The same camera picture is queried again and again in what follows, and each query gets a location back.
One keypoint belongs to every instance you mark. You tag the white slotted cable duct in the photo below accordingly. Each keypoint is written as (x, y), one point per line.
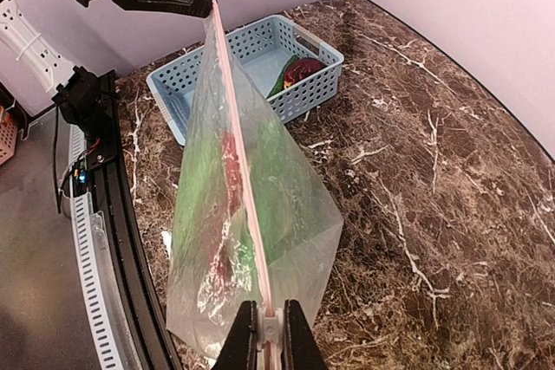
(95, 305)

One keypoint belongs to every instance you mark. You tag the black front rail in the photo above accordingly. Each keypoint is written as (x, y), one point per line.
(111, 196)

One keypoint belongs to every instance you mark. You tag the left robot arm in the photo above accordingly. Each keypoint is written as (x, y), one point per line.
(76, 92)

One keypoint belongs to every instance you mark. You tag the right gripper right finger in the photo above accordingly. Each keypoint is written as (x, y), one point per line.
(300, 350)

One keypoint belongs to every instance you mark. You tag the pink basket with toys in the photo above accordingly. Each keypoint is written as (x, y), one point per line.
(8, 131)

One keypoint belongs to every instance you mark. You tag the dark green cucumber toy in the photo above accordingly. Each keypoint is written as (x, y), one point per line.
(278, 86)

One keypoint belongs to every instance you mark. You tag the red chili pepper toy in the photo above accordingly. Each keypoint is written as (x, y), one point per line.
(221, 262)

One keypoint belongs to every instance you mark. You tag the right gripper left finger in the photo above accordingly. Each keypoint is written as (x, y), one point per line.
(240, 348)

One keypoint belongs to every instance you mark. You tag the blue plastic basket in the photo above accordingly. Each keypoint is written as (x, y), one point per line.
(263, 49)

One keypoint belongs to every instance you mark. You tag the green leafy vegetable toy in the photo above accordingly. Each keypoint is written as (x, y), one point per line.
(277, 172)

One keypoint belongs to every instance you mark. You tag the dark red apple toy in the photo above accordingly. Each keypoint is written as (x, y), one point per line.
(300, 69)

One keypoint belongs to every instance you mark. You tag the clear zip top bag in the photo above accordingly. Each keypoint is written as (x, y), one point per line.
(200, 314)

